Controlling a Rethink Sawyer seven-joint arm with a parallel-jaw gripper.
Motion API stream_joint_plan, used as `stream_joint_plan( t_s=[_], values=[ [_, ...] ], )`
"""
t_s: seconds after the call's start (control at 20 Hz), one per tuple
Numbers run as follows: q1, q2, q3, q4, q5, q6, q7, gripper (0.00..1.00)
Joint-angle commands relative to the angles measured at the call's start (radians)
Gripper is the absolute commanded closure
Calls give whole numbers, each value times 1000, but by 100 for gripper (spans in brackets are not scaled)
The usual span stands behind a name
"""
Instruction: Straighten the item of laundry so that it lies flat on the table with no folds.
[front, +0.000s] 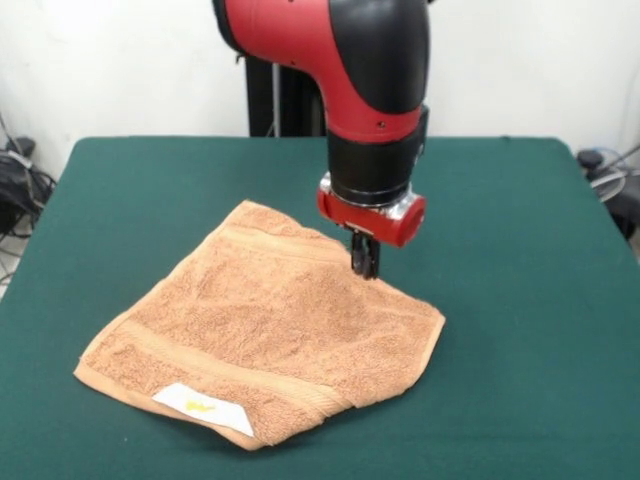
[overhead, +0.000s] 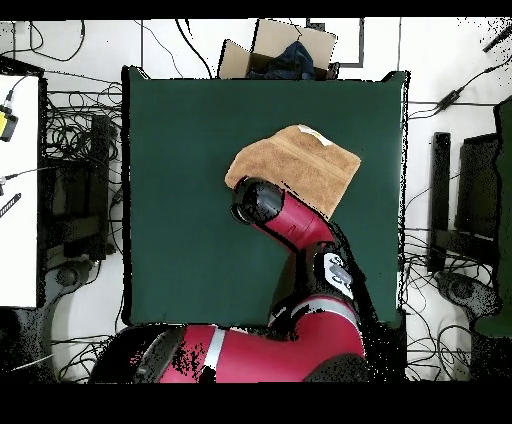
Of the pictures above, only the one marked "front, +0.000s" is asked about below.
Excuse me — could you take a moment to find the tan terry towel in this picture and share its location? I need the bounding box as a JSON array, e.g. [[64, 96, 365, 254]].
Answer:
[[73, 199, 446, 451]]

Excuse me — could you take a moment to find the dark green tablecloth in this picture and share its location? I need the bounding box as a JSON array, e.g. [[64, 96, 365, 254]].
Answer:
[[0, 135, 640, 480]]

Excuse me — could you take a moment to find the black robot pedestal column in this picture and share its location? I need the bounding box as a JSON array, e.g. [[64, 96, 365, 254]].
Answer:
[[234, 49, 331, 137]]

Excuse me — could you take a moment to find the black bulky floor device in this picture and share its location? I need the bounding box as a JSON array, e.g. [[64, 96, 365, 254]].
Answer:
[[0, 137, 57, 239]]

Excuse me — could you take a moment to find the black rounded floor object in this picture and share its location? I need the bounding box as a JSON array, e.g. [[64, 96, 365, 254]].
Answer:
[[607, 172, 640, 241]]

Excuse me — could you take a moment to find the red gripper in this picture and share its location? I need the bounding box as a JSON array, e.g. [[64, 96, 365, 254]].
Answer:
[[315, 187, 428, 279]]

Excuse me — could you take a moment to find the small black round device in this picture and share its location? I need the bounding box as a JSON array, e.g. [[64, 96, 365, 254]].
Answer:
[[577, 149, 604, 174]]

